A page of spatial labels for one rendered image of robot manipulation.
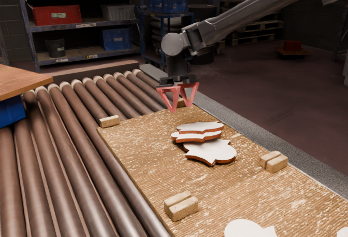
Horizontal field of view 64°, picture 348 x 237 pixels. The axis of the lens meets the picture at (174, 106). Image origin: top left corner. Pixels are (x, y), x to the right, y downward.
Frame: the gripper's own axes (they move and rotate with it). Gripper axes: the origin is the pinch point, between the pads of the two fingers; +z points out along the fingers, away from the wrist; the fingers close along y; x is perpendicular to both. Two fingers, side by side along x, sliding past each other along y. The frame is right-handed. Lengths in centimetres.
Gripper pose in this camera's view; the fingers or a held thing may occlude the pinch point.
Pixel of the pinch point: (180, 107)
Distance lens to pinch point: 81.6
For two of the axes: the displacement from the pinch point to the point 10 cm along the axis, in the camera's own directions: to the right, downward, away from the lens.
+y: 5.1, -1.6, 8.5
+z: 1.1, 9.9, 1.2
